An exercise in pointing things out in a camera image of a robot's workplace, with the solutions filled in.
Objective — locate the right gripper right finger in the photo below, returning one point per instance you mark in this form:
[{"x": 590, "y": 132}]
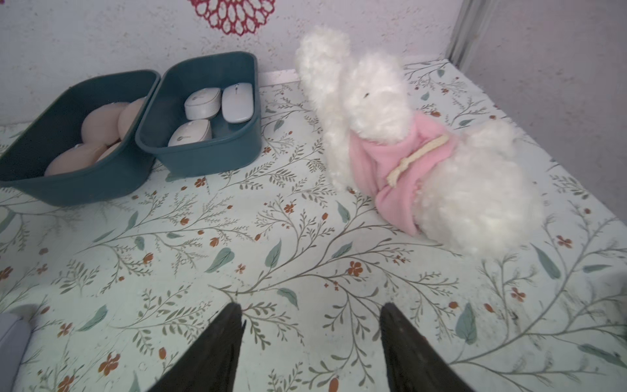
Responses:
[{"x": 412, "y": 364}]

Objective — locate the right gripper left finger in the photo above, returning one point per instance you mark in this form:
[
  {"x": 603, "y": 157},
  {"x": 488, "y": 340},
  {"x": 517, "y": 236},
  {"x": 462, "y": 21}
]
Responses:
[{"x": 210, "y": 364}]

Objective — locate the purple mouse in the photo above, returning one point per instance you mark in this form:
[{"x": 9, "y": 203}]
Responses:
[{"x": 15, "y": 335}]

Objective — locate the white mouse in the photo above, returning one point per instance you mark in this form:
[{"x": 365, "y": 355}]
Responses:
[
  {"x": 203, "y": 104},
  {"x": 238, "y": 103},
  {"x": 191, "y": 132}
]

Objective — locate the teal storage box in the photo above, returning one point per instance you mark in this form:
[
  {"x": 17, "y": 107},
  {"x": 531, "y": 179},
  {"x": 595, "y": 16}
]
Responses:
[
  {"x": 232, "y": 145},
  {"x": 58, "y": 129}
]

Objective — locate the white plush toy pink dress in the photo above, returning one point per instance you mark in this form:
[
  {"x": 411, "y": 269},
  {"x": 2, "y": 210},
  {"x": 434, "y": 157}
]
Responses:
[{"x": 465, "y": 192}]

